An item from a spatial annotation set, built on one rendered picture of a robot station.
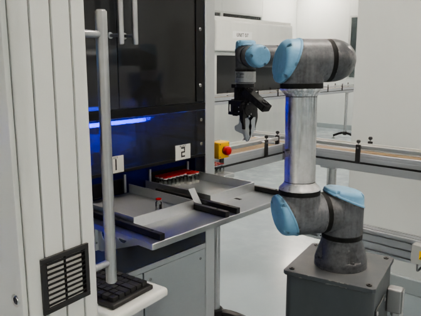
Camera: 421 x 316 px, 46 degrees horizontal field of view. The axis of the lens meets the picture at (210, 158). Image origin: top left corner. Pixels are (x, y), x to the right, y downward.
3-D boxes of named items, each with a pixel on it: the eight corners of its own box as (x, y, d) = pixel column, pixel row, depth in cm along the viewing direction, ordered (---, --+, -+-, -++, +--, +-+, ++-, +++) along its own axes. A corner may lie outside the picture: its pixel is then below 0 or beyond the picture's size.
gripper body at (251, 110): (240, 114, 191) (240, 83, 189) (258, 116, 186) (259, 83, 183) (227, 116, 186) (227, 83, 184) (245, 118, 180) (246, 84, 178)
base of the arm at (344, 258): (372, 259, 150) (374, 228, 149) (359, 278, 138) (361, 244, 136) (323, 250, 158) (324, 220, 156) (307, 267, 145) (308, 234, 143)
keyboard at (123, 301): (12, 269, 139) (11, 261, 139) (53, 254, 151) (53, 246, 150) (113, 310, 117) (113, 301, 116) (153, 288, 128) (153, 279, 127)
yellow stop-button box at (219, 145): (207, 157, 221) (207, 141, 220) (217, 155, 226) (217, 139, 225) (219, 159, 216) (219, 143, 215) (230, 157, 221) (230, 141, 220)
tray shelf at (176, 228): (58, 215, 170) (57, 210, 170) (199, 179, 221) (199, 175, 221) (152, 250, 139) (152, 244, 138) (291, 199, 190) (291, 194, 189)
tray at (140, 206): (70, 207, 173) (70, 197, 173) (129, 192, 192) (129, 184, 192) (133, 228, 151) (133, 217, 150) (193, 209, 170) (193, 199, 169)
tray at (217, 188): (145, 189, 198) (145, 180, 197) (190, 177, 217) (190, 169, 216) (210, 205, 176) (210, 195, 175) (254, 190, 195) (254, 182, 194)
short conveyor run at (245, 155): (199, 182, 223) (198, 148, 220) (175, 177, 234) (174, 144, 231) (285, 160, 274) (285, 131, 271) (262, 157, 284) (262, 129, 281)
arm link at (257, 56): (281, 44, 167) (269, 44, 178) (249, 43, 165) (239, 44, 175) (280, 68, 169) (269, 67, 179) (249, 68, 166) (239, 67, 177)
